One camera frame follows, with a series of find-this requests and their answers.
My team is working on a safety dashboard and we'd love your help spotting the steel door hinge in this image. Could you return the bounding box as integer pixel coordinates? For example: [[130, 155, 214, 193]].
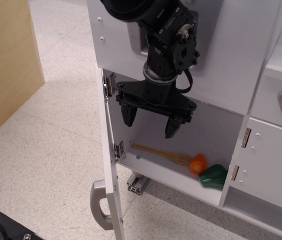
[[103, 72, 117, 97], [113, 141, 125, 159]]

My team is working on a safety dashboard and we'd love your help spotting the white toy oven cabinet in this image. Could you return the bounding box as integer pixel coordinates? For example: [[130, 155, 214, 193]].
[[222, 0, 282, 240]]

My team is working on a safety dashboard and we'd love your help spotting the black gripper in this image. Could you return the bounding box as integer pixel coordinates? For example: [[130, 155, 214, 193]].
[[116, 80, 197, 139]]

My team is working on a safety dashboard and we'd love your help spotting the white toy fridge cabinet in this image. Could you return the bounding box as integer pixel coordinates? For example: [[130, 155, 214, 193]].
[[87, 0, 282, 207]]

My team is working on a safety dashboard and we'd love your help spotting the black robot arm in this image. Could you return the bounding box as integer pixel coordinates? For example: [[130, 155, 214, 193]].
[[102, 0, 200, 139]]

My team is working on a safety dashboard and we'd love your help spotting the lower brass oven hinge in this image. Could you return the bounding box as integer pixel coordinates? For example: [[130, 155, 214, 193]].
[[231, 165, 240, 181]]

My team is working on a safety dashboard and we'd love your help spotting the upper brass oven hinge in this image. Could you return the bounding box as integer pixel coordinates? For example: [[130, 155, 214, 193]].
[[241, 127, 252, 148]]

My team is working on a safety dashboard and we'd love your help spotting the green toy pepper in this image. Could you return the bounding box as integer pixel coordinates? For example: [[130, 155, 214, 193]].
[[198, 164, 228, 187]]

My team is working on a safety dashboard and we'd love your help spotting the aluminium extrusion foot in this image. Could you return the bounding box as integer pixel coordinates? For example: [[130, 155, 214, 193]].
[[126, 172, 151, 196]]

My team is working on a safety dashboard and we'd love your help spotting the grey fridge door handle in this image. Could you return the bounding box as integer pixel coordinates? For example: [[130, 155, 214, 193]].
[[90, 179, 114, 231]]

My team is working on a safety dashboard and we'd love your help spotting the plywood board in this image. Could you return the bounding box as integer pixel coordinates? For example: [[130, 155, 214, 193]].
[[0, 0, 45, 126]]

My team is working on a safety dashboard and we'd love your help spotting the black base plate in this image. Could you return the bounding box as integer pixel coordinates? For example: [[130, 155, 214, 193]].
[[0, 212, 44, 240]]

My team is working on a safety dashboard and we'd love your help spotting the upper steel door hinge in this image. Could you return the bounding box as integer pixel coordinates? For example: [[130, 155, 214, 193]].
[[103, 72, 117, 97]]

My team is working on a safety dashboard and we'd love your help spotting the brass oven hinge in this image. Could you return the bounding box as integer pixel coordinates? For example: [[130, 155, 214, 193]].
[[241, 127, 252, 148], [231, 165, 240, 181]]

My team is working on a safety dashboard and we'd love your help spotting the wooden spatula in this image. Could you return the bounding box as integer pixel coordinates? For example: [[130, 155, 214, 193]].
[[131, 144, 193, 167]]

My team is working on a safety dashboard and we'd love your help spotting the orange toy carrot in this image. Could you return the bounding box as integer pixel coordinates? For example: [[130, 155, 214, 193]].
[[189, 153, 207, 175]]

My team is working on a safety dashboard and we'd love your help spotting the lower steel door hinge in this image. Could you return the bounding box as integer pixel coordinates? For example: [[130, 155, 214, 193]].
[[113, 141, 125, 159]]

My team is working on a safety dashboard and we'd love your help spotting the white low fridge door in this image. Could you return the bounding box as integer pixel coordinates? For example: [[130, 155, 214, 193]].
[[96, 66, 125, 240]]

